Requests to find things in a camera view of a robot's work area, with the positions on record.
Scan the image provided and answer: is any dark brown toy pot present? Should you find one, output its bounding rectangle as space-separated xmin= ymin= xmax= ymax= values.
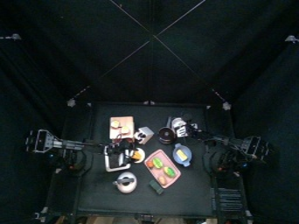
xmin=156 ymin=115 xmax=178 ymax=145

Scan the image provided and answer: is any orange yellow toy food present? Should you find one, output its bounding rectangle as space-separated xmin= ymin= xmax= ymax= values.
xmin=131 ymin=150 xmax=144 ymax=161

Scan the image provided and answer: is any white toy appliance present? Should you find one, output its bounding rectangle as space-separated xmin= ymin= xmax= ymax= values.
xmin=171 ymin=116 xmax=190 ymax=138

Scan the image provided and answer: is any small white plate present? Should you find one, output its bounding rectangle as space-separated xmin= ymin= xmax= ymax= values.
xmin=130 ymin=147 xmax=147 ymax=165

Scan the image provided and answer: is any pink wooden cutting board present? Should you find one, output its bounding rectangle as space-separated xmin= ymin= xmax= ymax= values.
xmin=108 ymin=115 xmax=136 ymax=141

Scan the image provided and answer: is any white toy toaster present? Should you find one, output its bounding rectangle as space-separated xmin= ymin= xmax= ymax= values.
xmin=134 ymin=126 xmax=155 ymax=145

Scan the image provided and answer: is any white square toy tray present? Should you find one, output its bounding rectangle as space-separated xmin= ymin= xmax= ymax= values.
xmin=103 ymin=144 xmax=132 ymax=173

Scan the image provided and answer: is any yellow toy butter block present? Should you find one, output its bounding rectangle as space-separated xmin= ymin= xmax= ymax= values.
xmin=175 ymin=149 xmax=190 ymax=162

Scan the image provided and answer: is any green toy vegetable half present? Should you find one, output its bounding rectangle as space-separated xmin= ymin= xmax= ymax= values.
xmin=163 ymin=166 xmax=177 ymax=178
xmin=152 ymin=157 xmax=165 ymax=170

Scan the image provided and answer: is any light blue toy bowl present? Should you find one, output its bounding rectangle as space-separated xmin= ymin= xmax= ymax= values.
xmin=173 ymin=143 xmax=194 ymax=168

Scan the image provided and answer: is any silver toy kettle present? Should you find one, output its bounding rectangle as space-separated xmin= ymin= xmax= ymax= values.
xmin=112 ymin=171 xmax=139 ymax=194

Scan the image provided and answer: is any dark green sponge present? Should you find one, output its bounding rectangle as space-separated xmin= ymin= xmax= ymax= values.
xmin=148 ymin=179 xmax=166 ymax=196

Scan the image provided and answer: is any pink rectangular tray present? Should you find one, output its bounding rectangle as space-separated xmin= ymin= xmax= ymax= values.
xmin=143 ymin=149 xmax=183 ymax=190

